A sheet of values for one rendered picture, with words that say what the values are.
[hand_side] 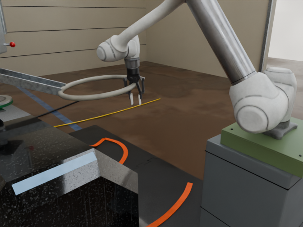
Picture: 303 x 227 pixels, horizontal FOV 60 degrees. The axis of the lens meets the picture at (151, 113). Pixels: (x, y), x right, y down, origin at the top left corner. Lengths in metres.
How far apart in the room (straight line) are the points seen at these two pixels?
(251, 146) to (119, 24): 6.59
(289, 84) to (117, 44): 0.81
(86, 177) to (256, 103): 0.69
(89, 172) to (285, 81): 0.86
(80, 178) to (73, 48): 5.94
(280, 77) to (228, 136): 0.33
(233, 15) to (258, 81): 5.07
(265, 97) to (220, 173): 0.48
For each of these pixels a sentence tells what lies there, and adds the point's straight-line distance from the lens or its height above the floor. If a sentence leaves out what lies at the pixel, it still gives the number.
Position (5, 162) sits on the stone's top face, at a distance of 1.15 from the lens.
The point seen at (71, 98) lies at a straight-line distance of 1.50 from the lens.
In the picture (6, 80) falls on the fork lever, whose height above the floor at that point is 1.00.
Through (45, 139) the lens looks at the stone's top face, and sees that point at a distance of 1.26.
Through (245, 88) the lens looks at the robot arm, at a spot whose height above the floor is 1.12.
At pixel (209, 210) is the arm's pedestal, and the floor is 0.41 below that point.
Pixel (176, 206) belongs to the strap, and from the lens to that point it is 2.08.
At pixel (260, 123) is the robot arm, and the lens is 0.98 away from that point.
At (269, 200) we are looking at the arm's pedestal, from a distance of 1.22.
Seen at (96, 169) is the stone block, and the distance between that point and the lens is 1.10.
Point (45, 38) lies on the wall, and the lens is 6.62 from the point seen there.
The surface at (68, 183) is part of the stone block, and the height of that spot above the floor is 0.78.
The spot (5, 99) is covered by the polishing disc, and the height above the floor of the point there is 0.87.
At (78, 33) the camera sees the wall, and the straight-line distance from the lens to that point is 6.91.
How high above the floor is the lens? 1.37
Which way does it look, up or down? 21 degrees down
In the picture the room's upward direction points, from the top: straight up
